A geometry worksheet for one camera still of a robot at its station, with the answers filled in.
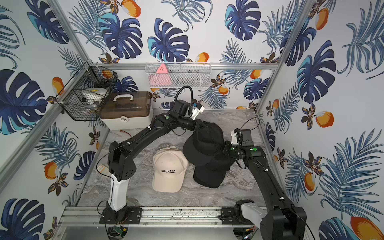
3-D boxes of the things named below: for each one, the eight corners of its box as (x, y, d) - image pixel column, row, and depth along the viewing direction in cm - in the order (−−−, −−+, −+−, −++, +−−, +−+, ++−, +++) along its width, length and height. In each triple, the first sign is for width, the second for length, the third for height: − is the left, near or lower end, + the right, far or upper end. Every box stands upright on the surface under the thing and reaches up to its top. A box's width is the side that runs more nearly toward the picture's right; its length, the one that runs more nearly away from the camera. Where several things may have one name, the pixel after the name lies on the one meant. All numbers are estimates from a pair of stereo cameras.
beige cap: (152, 192, 83) (147, 185, 74) (159, 151, 99) (155, 142, 90) (187, 192, 83) (186, 185, 74) (188, 151, 99) (187, 142, 90)
